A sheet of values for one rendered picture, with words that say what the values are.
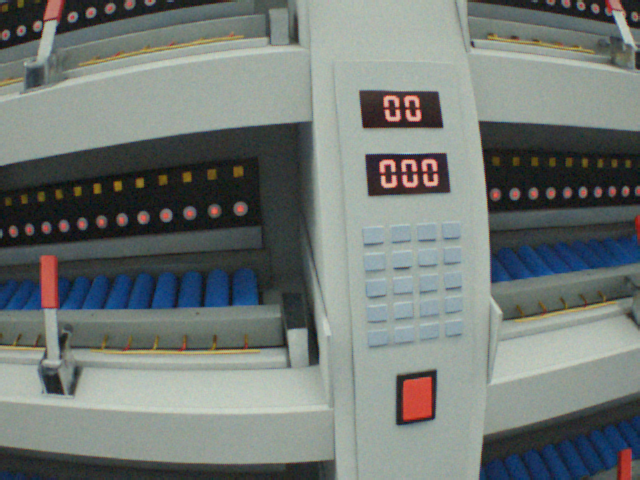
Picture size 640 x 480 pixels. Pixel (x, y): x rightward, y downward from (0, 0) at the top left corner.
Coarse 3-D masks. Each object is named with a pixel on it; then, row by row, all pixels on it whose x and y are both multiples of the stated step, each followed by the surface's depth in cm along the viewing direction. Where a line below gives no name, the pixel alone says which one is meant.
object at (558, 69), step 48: (480, 0) 54; (528, 0) 54; (576, 0) 54; (624, 0) 54; (480, 48) 41; (528, 48) 41; (576, 48) 42; (624, 48) 39; (480, 96) 37; (528, 96) 37; (576, 96) 38; (624, 96) 38
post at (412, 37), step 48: (336, 0) 35; (384, 0) 36; (432, 0) 36; (336, 48) 35; (384, 48) 36; (432, 48) 36; (336, 144) 36; (480, 144) 36; (336, 192) 36; (480, 192) 36; (336, 240) 36; (480, 240) 37; (336, 288) 36; (480, 288) 37; (336, 336) 36; (480, 336) 37; (336, 384) 36; (480, 384) 37; (336, 432) 36; (480, 432) 37
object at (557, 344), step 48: (528, 192) 54; (576, 192) 55; (624, 192) 55; (528, 240) 53; (576, 240) 53; (624, 240) 52; (528, 288) 44; (576, 288) 44; (624, 288) 45; (528, 336) 42; (576, 336) 41; (624, 336) 40; (528, 384) 38; (576, 384) 38; (624, 384) 39
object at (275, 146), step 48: (0, 0) 52; (144, 144) 54; (192, 144) 55; (240, 144) 55; (288, 144) 55; (528, 144) 57; (576, 144) 58; (624, 144) 58; (288, 192) 56; (288, 240) 56; (528, 432) 59
